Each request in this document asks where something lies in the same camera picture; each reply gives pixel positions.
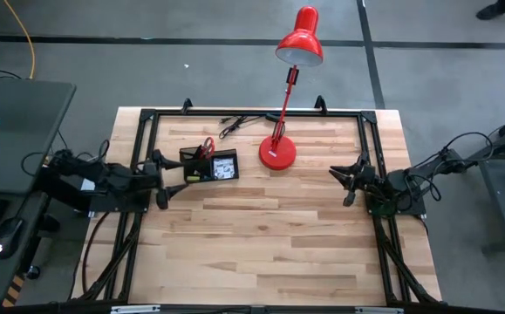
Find black aluminium table frame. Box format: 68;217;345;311
71;107;443;306

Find red grey scissors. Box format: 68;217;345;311
197;136;216;160

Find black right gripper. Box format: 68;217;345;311
328;152;378;208

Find black computer mouse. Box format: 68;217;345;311
0;216;25;260

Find yellow cable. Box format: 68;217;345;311
2;0;36;80

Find black metal stand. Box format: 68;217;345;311
452;108;505;254

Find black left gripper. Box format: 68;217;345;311
140;148;189;210

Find black mesh desk organizer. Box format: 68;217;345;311
178;146;240;184

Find person's foot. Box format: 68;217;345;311
475;0;505;21

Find grey desk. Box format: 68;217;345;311
0;77;78;306

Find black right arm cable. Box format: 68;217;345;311
404;132;495;201

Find silver metal bracket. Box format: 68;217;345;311
355;306;404;314
110;304;161;314

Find black lamp power cable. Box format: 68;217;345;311
218;113;279;140

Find red desk lamp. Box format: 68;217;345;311
258;4;324;172

